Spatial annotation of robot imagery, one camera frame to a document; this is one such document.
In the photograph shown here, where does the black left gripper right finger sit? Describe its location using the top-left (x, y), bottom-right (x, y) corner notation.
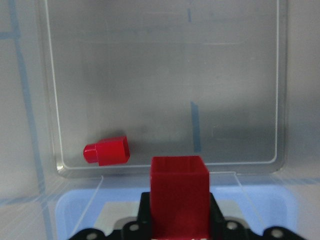
top-left (209, 192), bottom-right (226, 225)

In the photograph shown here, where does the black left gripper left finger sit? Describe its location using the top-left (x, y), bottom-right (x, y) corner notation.
top-left (136, 192), bottom-right (152, 225)

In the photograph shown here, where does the red block picked up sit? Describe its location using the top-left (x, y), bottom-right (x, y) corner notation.
top-left (150, 156), bottom-right (210, 240)

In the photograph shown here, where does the blue plastic tray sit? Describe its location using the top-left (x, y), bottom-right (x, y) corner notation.
top-left (55, 185), bottom-right (298, 240)

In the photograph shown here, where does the red block near latch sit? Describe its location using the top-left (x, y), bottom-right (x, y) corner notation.
top-left (83, 136), bottom-right (130, 166)

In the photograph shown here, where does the clear plastic storage box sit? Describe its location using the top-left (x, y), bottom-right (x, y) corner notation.
top-left (0, 0), bottom-right (320, 240)

